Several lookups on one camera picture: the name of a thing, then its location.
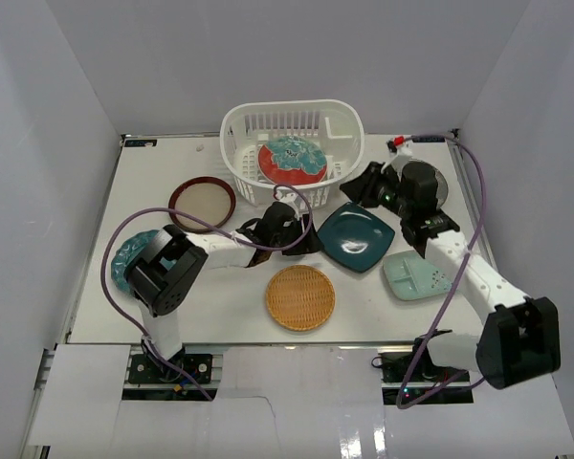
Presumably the red and teal round plate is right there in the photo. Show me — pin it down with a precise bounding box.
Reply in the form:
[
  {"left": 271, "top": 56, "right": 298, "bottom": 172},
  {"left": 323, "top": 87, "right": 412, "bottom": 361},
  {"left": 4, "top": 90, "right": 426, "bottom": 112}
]
[{"left": 257, "top": 136, "right": 328, "bottom": 186}]

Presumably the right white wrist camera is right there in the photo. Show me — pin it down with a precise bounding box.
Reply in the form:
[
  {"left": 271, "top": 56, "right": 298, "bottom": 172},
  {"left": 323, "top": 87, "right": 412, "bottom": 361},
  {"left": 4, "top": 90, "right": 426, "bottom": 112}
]
[{"left": 386, "top": 136, "right": 412, "bottom": 171}]

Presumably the dark teal square plate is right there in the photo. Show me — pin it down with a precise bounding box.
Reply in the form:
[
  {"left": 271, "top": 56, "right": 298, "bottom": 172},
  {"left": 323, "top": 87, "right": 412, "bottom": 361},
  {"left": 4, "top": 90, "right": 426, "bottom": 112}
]
[{"left": 317, "top": 203, "right": 395, "bottom": 273}]

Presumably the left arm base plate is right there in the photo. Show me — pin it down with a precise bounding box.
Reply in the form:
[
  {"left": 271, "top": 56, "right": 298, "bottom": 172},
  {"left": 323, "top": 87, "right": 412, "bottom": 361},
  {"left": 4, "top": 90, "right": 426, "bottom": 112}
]
[{"left": 126, "top": 354, "right": 213, "bottom": 384}]

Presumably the brown rimmed beige round plate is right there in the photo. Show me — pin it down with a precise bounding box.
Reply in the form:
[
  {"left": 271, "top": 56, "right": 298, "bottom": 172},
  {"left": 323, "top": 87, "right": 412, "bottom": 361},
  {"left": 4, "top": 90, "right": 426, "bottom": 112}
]
[{"left": 168, "top": 176, "right": 236, "bottom": 228}]

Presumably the light green divided square plate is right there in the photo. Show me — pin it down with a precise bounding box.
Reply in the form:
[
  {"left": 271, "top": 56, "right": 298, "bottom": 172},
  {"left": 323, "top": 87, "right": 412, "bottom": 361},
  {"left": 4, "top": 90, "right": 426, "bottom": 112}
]
[{"left": 383, "top": 251, "right": 452, "bottom": 301}]

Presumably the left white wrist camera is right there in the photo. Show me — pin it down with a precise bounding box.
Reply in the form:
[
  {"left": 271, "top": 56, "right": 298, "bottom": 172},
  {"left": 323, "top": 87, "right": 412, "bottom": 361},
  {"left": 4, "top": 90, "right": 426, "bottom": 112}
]
[{"left": 274, "top": 189, "right": 300, "bottom": 212}]

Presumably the grey reindeer round plate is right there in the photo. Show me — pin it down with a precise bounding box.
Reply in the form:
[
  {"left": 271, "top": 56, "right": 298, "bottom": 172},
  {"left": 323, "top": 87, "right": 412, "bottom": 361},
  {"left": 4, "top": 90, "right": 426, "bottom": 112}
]
[{"left": 408, "top": 159, "right": 449, "bottom": 208}]

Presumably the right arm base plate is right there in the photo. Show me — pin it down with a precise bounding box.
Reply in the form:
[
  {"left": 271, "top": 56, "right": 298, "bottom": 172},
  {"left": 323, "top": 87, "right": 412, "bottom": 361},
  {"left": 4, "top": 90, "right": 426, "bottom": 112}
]
[{"left": 370, "top": 352, "right": 458, "bottom": 388}]

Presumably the right blue table label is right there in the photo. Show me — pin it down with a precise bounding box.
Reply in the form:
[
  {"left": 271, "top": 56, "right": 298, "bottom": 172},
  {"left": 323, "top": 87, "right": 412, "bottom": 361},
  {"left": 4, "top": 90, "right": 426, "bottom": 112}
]
[{"left": 411, "top": 135, "right": 446, "bottom": 143}]

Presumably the left blue table label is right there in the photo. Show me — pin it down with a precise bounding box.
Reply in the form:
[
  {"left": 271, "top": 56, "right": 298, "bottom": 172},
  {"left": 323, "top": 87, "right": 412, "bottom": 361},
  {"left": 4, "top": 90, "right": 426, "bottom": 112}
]
[{"left": 123, "top": 139, "right": 157, "bottom": 148}]

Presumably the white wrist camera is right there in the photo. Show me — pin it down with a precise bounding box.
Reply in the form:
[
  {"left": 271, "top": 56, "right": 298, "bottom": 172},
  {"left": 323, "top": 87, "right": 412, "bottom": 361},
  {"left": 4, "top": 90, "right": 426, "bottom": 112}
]
[
  {"left": 386, "top": 136, "right": 412, "bottom": 171},
  {"left": 274, "top": 189, "right": 300, "bottom": 212}
]

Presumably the woven bamboo round tray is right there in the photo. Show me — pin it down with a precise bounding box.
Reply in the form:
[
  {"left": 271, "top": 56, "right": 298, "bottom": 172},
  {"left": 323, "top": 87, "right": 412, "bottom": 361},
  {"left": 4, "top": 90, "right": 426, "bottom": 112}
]
[{"left": 265, "top": 265, "right": 336, "bottom": 332}]

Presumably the teal scalloped round plate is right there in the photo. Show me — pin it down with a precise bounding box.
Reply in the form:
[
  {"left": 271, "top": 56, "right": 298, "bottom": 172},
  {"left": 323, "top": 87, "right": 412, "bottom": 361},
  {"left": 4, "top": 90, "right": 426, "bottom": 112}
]
[{"left": 110, "top": 229, "right": 159, "bottom": 296}]

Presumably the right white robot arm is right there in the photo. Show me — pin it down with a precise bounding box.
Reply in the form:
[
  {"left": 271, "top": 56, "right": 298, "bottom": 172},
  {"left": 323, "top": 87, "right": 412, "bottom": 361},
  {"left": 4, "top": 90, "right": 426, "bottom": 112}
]
[{"left": 340, "top": 162, "right": 561, "bottom": 389}]

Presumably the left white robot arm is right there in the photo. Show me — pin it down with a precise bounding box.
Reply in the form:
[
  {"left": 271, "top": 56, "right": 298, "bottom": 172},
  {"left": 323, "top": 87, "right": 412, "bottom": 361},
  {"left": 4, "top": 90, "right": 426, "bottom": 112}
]
[{"left": 124, "top": 202, "right": 323, "bottom": 382}]

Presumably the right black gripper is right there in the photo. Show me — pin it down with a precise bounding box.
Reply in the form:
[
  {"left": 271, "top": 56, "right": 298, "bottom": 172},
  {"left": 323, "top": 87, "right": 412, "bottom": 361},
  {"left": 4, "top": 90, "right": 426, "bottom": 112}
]
[{"left": 340, "top": 162, "right": 412, "bottom": 219}]

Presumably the white plastic dish basket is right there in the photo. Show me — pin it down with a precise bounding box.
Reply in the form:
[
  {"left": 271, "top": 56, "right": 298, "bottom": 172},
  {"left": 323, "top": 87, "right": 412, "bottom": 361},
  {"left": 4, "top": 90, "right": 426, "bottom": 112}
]
[{"left": 220, "top": 99, "right": 364, "bottom": 210}]

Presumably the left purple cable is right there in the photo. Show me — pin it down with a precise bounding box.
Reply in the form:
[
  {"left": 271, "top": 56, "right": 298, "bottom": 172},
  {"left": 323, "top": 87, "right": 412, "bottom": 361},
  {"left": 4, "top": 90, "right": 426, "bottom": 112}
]
[{"left": 104, "top": 185, "right": 315, "bottom": 401}]

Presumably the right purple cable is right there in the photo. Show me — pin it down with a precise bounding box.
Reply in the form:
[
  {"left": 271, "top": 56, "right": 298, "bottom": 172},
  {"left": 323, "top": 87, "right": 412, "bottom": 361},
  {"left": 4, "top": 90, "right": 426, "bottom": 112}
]
[{"left": 395, "top": 134, "right": 487, "bottom": 410}]

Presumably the blue table label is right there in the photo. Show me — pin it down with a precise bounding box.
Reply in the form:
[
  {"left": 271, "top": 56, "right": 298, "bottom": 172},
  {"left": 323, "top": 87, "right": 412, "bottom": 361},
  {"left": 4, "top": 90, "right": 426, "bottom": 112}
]
[
  {"left": 411, "top": 135, "right": 446, "bottom": 143},
  {"left": 123, "top": 139, "right": 157, "bottom": 148}
]

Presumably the purple cable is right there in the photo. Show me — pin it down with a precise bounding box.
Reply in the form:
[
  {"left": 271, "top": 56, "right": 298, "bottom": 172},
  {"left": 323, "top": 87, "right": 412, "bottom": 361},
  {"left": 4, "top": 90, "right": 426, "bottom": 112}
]
[
  {"left": 104, "top": 185, "right": 315, "bottom": 401},
  {"left": 395, "top": 134, "right": 487, "bottom": 410}
]

